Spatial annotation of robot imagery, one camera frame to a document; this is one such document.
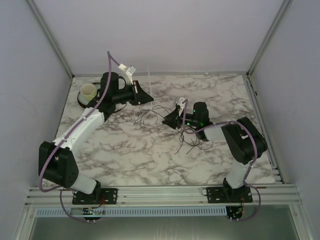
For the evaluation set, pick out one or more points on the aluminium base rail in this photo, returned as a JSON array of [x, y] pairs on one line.
[[172, 195]]

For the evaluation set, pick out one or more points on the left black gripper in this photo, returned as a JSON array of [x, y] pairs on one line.
[[140, 96]]

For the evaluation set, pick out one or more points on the yellow-green mug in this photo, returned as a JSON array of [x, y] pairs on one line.
[[88, 91]]

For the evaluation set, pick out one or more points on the blue slotted cable duct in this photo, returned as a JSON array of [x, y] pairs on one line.
[[108, 212]]

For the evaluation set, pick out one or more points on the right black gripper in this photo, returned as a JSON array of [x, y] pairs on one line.
[[173, 119]]

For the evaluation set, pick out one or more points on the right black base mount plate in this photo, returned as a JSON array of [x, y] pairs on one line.
[[224, 194]]

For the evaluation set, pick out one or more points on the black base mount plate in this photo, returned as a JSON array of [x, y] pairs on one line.
[[107, 195], [224, 194]]

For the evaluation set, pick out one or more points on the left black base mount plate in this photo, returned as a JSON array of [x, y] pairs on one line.
[[107, 195]]

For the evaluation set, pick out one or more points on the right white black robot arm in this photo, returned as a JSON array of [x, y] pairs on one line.
[[243, 139]]

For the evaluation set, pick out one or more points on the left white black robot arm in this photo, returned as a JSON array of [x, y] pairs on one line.
[[56, 160]]

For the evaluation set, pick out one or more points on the translucent white zip tie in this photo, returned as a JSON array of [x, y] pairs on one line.
[[150, 87]]

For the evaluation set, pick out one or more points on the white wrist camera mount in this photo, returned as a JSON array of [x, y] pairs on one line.
[[127, 73], [181, 103]]

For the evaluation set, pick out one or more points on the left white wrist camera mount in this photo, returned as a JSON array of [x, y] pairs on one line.
[[127, 73]]

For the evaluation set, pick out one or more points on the right aluminium frame post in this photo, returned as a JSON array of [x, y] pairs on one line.
[[284, 7]]

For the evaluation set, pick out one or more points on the white plate with dark rim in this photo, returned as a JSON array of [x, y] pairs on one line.
[[82, 102]]

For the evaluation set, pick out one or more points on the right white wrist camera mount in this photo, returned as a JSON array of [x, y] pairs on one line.
[[181, 103]]

